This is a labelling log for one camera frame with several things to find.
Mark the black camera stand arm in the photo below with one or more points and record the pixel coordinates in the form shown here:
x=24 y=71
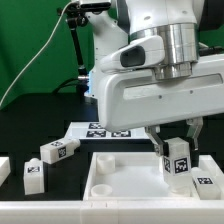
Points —
x=75 y=17

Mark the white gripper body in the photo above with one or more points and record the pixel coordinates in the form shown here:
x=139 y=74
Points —
x=136 y=99

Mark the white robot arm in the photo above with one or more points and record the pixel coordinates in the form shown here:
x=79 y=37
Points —
x=150 y=68

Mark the white square tabletop panel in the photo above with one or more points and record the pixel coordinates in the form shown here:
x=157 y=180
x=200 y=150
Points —
x=116 y=176

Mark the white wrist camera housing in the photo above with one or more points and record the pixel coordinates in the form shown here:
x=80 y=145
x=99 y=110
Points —
x=141 y=53

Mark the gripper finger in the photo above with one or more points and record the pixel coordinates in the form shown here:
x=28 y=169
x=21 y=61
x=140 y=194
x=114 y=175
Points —
x=153 y=134
x=195 y=127

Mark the white marker base sheet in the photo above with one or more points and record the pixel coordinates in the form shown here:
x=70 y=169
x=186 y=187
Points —
x=93 y=130

